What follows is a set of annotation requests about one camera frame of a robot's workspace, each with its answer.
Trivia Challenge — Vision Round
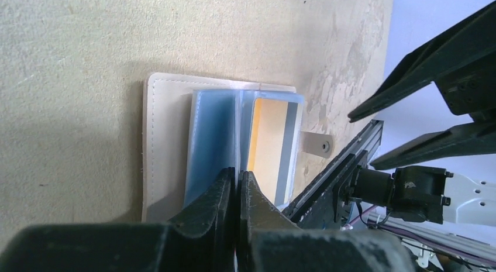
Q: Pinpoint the beige leather card holder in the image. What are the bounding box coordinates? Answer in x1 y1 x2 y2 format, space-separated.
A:
141 72 335 223

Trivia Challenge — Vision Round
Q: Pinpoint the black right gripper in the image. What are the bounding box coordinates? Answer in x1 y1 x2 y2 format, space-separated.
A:
348 2 495 170

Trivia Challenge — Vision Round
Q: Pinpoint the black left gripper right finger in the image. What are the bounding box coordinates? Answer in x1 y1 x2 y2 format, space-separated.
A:
238 171 416 271

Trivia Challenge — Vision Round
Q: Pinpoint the aluminium front frame rail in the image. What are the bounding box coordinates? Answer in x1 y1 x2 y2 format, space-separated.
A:
282 120 384 229

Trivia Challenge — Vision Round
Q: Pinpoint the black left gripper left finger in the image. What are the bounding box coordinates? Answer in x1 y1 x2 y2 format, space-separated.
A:
1 167 235 271

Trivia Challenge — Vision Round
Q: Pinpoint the yellow card in holder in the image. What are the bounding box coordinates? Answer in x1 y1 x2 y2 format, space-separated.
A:
247 98 299 206

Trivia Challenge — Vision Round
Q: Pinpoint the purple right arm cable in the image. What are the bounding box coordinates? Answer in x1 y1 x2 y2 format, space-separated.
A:
349 204 496 272

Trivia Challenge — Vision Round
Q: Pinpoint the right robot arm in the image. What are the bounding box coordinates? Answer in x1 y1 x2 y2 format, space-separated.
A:
336 3 495 226

